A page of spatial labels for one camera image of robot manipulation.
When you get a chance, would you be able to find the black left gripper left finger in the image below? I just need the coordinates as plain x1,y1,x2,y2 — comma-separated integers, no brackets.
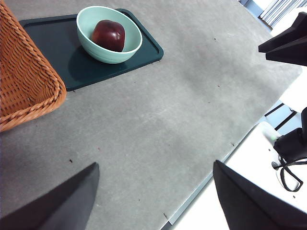
0,162,100,230

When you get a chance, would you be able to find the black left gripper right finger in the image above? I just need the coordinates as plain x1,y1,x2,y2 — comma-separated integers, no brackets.
213,160,307,230

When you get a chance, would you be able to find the brown wicker basket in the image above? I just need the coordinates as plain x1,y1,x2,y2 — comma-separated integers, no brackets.
0,0,67,133

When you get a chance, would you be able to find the dark purple plum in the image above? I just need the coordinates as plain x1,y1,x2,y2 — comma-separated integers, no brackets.
91,20,126,53

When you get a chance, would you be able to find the black metal frame bar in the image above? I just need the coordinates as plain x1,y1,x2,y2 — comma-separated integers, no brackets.
263,102,283,117
274,111,299,131

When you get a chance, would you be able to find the striped window blind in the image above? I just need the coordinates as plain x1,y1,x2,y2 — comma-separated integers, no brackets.
258,0,307,28

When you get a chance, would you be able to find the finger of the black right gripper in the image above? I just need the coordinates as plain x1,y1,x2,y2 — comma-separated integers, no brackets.
258,11,307,53
265,35,307,67

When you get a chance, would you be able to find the teal bowl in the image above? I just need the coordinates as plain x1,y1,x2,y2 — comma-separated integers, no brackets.
76,6,143,65

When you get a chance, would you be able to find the dark rectangular tray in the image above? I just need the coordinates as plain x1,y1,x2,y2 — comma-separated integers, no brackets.
18,8,165,92

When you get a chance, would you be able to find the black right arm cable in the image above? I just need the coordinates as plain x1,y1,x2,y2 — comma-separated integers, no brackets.
272,155,307,192

